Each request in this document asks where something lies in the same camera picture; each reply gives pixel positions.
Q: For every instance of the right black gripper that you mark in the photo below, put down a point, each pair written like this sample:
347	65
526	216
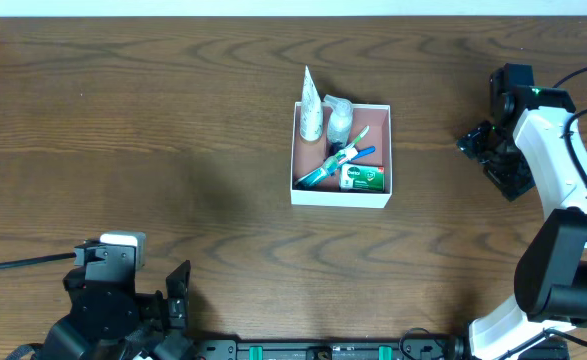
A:
496	157

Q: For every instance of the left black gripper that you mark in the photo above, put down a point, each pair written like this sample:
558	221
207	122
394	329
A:
176	307

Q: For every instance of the blue disposable razor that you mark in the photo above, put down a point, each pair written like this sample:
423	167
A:
367	151

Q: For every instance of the green white toothbrush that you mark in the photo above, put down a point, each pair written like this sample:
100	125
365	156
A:
347	154

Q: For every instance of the green white soap box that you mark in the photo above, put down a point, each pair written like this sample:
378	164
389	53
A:
356	177

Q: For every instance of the clear pump bottle blue liquid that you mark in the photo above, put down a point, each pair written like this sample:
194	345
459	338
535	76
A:
339	123

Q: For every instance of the red green toothpaste tube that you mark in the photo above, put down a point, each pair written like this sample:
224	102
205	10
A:
312	179

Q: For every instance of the white conditioner tube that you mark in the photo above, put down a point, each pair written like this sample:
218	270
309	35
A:
311	111

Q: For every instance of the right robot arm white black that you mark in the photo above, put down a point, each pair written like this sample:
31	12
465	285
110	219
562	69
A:
533	141

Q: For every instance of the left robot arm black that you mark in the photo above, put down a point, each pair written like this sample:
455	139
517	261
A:
145	342

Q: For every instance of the white box with pink interior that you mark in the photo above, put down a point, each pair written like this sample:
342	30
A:
306	157

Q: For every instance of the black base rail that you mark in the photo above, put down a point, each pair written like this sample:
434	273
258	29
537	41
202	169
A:
418	347

